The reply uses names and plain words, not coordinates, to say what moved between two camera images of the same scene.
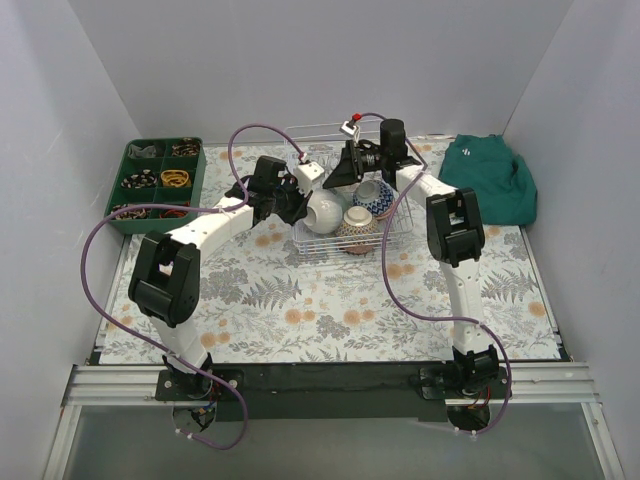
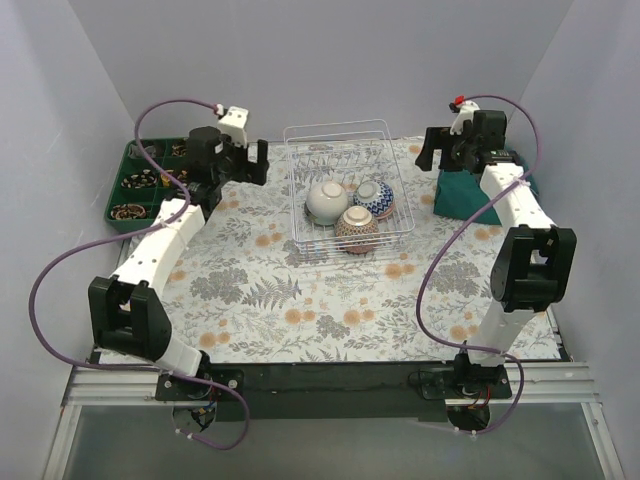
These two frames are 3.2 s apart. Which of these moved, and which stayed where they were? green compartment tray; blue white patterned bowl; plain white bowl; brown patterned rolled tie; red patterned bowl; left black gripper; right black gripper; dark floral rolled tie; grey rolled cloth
Moved: left black gripper; right black gripper; plain white bowl
Stayed: brown patterned rolled tie; grey rolled cloth; green compartment tray; blue white patterned bowl; red patterned bowl; dark floral rolled tie
